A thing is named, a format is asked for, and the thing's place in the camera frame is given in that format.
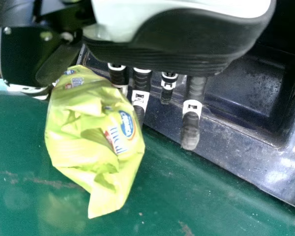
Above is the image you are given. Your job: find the yellow-green biscuit packet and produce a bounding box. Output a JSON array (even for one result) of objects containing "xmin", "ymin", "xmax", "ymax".
[{"xmin": 44, "ymin": 64, "xmax": 146, "ymax": 219}]

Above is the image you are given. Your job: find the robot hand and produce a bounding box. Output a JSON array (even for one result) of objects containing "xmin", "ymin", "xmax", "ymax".
[{"xmin": 0, "ymin": 0, "xmax": 277, "ymax": 151}]

